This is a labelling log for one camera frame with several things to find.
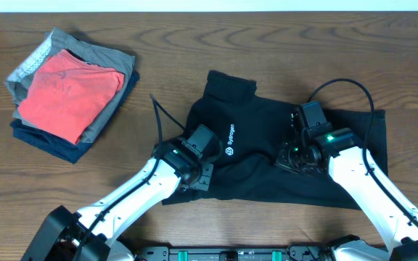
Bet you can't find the grey folded garment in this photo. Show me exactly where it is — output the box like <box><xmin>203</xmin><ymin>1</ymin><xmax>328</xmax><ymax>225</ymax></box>
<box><xmin>5</xmin><ymin>28</ymin><xmax>135</xmax><ymax>143</ymax></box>

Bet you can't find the black polo shirt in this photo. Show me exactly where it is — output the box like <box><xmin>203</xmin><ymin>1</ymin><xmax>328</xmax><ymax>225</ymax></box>
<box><xmin>161</xmin><ymin>70</ymin><xmax>390</xmax><ymax>211</ymax></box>

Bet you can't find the red folded shirt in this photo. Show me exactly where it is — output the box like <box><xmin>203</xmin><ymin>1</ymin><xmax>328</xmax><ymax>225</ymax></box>
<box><xmin>18</xmin><ymin>49</ymin><xmax>125</xmax><ymax>144</ymax></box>

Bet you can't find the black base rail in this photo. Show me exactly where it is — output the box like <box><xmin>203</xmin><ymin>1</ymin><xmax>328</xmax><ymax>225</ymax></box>
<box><xmin>136</xmin><ymin>244</ymin><xmax>335</xmax><ymax>261</ymax></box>

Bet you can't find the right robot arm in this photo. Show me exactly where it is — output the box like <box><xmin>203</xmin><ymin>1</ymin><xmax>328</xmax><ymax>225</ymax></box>
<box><xmin>276</xmin><ymin>128</ymin><xmax>418</xmax><ymax>260</ymax></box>

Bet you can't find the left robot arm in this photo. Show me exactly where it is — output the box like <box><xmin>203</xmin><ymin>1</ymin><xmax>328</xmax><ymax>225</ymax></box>
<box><xmin>22</xmin><ymin>142</ymin><xmax>215</xmax><ymax>260</ymax></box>

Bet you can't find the right black cable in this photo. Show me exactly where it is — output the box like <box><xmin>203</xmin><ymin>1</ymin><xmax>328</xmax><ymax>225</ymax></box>
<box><xmin>306</xmin><ymin>78</ymin><xmax>418</xmax><ymax>247</ymax></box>

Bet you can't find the navy folded garment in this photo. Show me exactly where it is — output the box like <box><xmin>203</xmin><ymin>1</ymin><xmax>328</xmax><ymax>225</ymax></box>
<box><xmin>10</xmin><ymin>70</ymin><xmax>139</xmax><ymax>164</ymax></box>

